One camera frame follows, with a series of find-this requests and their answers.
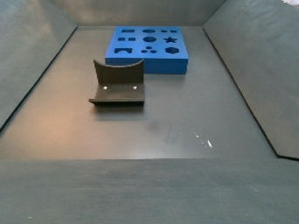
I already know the black curved holder stand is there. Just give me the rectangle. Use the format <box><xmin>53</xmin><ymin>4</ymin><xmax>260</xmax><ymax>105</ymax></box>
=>
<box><xmin>88</xmin><ymin>60</ymin><xmax>145</xmax><ymax>105</ymax></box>

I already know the blue shape sorter block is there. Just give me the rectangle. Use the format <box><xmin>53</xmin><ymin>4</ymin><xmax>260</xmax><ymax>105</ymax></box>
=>
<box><xmin>105</xmin><ymin>26</ymin><xmax>189</xmax><ymax>74</ymax></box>

